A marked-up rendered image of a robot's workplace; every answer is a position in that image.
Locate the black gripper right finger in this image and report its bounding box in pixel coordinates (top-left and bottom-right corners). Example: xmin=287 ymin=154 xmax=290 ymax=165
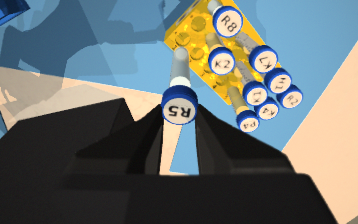
xmin=195 ymin=104 xmax=297 ymax=174

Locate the light blue mat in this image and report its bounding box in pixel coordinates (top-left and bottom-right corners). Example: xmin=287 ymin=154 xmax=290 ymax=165
xmin=0 ymin=0 xmax=358 ymax=174

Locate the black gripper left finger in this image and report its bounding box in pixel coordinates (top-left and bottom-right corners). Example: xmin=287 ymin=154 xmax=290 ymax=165
xmin=62 ymin=104 xmax=164 ymax=174

